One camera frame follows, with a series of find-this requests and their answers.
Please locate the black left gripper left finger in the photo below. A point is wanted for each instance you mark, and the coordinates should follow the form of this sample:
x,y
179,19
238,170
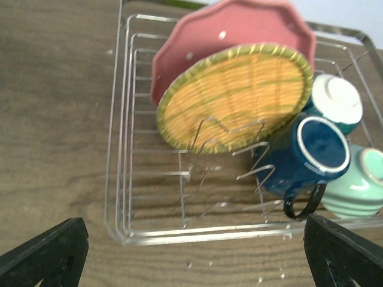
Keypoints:
x,y
55,257

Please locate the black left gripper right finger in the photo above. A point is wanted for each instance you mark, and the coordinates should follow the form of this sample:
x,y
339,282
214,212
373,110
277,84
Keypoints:
x,y
339,257

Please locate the pale green bowl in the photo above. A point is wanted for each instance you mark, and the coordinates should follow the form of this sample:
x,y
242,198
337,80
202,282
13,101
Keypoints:
x,y
358,193

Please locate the dark blue mug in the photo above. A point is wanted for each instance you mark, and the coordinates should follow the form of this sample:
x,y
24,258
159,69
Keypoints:
x,y
299,160

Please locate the chrome wire dish rack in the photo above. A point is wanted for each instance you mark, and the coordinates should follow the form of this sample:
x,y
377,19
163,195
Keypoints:
x,y
156,194

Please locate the white and teal bowl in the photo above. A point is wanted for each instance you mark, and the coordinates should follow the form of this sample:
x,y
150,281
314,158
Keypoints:
x,y
337,100

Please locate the yellow plate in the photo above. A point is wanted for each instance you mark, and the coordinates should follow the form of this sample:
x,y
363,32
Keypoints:
x,y
234,98

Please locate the pink scalloped plate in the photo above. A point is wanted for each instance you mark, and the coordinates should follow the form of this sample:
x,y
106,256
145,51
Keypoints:
x,y
223,25

